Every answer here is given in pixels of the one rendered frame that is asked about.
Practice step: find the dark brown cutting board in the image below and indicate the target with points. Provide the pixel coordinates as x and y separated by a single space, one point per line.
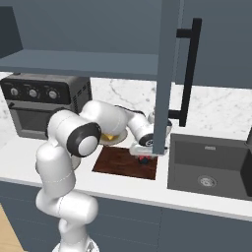
121 164

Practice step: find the dark grey sink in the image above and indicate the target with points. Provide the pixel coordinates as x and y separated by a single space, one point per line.
206 164

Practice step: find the grey-blue open cabinet door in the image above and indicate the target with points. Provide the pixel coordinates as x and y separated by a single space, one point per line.
165 65

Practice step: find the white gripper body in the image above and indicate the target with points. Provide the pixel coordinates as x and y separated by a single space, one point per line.
141 150

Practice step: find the white plate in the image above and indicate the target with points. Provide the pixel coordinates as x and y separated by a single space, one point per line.
118 139

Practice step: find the grey-blue closed cabinet door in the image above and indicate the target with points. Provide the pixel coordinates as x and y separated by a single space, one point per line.
223 42

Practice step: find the black toaster oven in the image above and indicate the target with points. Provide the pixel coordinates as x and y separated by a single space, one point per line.
29 114

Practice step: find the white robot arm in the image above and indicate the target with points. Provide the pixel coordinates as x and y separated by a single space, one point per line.
59 164

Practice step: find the grey-blue base cupboards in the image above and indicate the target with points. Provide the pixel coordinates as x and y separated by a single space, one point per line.
164 229

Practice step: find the grey-blue open wall cabinet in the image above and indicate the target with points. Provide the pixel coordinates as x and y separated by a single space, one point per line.
82 39

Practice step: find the yellow pastry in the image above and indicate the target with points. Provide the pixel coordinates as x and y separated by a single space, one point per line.
110 136

